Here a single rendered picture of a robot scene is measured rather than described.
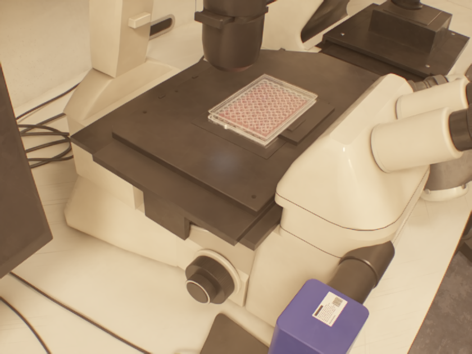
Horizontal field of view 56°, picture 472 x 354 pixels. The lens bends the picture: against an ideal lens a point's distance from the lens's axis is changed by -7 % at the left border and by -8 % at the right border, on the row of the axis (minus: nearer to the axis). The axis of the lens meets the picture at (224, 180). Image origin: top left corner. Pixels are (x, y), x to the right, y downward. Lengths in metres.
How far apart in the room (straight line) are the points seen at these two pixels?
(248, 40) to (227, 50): 0.03
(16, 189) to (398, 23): 0.94
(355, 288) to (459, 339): 1.28
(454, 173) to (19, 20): 0.83
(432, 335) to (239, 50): 1.31
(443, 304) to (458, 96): 1.33
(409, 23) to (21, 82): 0.87
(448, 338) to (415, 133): 1.31
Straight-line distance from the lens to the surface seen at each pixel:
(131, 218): 0.67
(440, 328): 1.69
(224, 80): 0.68
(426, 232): 0.82
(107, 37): 0.64
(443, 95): 0.48
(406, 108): 0.50
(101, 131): 0.62
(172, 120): 0.59
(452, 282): 1.83
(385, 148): 0.43
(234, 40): 0.51
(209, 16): 0.49
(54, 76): 1.10
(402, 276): 0.74
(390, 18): 1.17
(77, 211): 0.73
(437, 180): 0.75
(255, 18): 0.52
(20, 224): 0.46
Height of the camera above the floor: 1.29
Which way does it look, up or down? 42 degrees down
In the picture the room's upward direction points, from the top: 4 degrees clockwise
